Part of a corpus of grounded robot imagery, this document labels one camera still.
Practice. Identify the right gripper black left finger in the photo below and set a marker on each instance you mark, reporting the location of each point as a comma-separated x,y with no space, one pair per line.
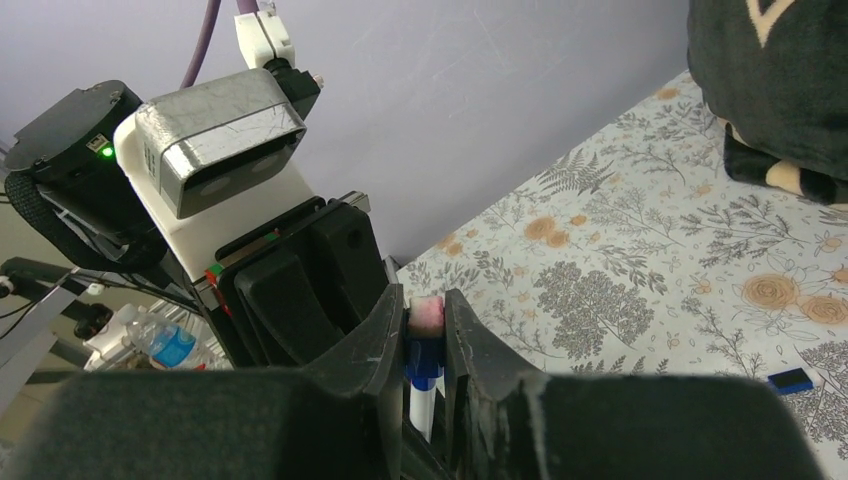
339,417

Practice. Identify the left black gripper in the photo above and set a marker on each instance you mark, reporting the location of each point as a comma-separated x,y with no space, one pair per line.
293,287

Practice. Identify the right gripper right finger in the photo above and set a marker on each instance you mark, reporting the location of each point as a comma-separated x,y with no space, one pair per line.
507,419

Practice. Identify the white pen black tip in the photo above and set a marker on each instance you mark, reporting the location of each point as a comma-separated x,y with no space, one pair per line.
422,405

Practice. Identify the clear plastic water bottle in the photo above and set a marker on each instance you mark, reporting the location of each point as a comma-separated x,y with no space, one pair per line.
166,344

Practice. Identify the floral table mat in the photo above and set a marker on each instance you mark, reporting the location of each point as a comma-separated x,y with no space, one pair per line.
636,254

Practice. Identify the black gold patterned robe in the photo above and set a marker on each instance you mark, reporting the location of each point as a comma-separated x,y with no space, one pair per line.
774,74

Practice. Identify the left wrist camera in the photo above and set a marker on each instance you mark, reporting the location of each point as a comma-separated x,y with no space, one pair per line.
211,163

